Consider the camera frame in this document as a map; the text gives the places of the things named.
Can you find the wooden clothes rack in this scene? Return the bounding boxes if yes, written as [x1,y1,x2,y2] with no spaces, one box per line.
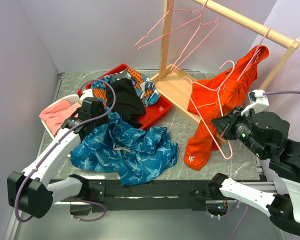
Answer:
[149,0,300,146]

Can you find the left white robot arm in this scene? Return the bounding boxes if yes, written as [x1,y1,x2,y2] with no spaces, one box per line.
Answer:
[7,97,109,222]

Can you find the pink wire hanger with shorts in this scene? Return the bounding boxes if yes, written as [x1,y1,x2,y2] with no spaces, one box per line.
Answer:
[237,27,272,81]

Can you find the pink cloth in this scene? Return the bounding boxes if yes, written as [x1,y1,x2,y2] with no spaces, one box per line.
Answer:
[38,99,82,137]

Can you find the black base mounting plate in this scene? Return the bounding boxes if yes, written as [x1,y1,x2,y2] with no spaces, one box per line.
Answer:
[59,178,238,216]

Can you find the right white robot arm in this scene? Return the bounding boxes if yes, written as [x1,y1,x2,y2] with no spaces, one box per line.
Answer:
[208,107,300,236]

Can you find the red plastic tray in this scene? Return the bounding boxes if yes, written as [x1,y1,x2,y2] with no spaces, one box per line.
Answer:
[100,63,172,130]

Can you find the white perforated basket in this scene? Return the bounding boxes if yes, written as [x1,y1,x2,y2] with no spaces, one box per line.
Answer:
[40,94,81,138]

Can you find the orange dotted patterned shorts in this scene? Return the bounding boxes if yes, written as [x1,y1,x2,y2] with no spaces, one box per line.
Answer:
[90,67,160,107]

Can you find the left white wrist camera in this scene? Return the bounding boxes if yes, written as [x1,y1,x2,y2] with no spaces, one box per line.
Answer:
[77,89,94,102]

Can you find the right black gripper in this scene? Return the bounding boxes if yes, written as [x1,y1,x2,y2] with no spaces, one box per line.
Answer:
[209,103,266,157]

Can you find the blue leaf-print shorts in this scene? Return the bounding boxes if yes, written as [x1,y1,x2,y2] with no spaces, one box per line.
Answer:
[70,112,179,186]

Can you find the black garment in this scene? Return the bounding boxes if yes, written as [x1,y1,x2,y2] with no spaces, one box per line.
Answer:
[108,77,146,129]

